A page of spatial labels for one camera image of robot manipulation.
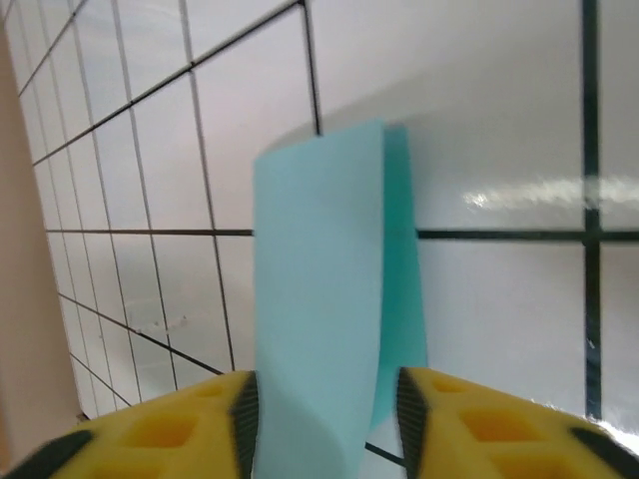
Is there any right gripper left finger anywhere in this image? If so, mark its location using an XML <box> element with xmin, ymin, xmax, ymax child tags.
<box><xmin>0</xmin><ymin>369</ymin><xmax>262</xmax><ymax>479</ymax></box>

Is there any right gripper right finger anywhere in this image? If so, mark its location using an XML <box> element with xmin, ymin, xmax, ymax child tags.
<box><xmin>395</xmin><ymin>366</ymin><xmax>639</xmax><ymax>479</ymax></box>

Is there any teal paper sheet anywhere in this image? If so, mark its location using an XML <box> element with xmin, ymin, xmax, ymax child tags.
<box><xmin>253</xmin><ymin>118</ymin><xmax>429</xmax><ymax>479</ymax></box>

